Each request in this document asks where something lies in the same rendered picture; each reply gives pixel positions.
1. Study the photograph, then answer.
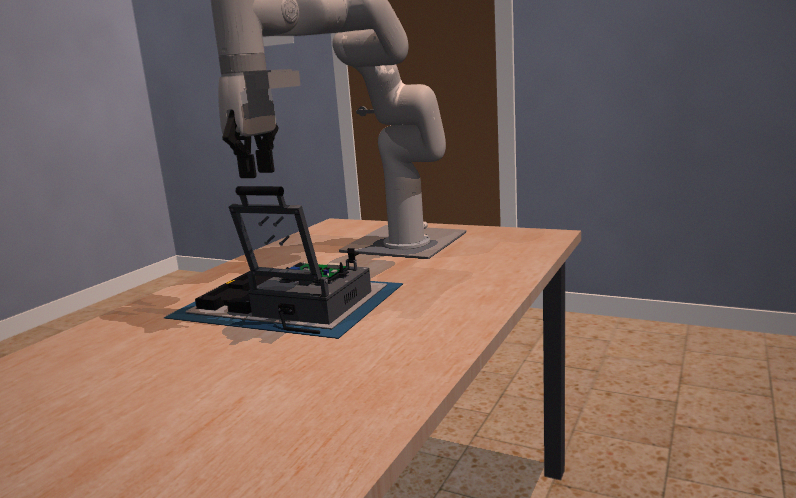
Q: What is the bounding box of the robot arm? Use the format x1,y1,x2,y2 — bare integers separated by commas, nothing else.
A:
211,0,446,249

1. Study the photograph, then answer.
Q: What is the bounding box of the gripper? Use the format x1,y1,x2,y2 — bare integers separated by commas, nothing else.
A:
218,72,279,178

